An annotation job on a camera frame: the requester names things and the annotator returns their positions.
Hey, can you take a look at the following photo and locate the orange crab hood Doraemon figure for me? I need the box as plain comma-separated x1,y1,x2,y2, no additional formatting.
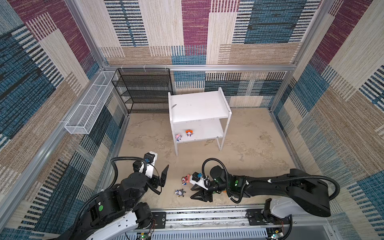
186,130,194,137

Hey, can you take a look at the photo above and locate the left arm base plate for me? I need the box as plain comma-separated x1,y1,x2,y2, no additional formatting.
135,212,167,230

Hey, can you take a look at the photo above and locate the pink hood Doraemon figure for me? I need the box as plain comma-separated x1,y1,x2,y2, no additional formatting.
175,134,182,142

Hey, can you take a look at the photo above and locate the black wire mesh rack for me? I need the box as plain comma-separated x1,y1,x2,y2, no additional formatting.
112,68,173,114

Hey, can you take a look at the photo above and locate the grey hood Doraemon figure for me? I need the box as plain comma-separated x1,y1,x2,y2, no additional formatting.
175,189,186,197

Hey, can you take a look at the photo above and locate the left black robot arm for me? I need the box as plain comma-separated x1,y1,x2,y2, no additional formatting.
58,152,168,240

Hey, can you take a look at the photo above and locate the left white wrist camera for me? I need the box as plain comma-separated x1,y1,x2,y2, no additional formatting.
133,152,158,179

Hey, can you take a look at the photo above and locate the aluminium mounting rail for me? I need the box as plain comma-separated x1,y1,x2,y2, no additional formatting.
112,205,342,240

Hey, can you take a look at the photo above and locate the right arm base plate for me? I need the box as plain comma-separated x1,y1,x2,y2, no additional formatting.
246,209,291,226

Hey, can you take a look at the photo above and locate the white two-tier shelf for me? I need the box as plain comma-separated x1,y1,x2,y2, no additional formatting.
168,87,232,156

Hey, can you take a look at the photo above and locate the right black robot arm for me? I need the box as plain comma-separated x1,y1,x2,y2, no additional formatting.
187,158,341,219

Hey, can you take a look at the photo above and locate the white wire mesh basket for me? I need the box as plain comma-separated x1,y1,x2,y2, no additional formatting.
65,71,115,135

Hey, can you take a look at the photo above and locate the red hat Doraemon figure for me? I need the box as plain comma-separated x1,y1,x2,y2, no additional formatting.
182,175,191,186

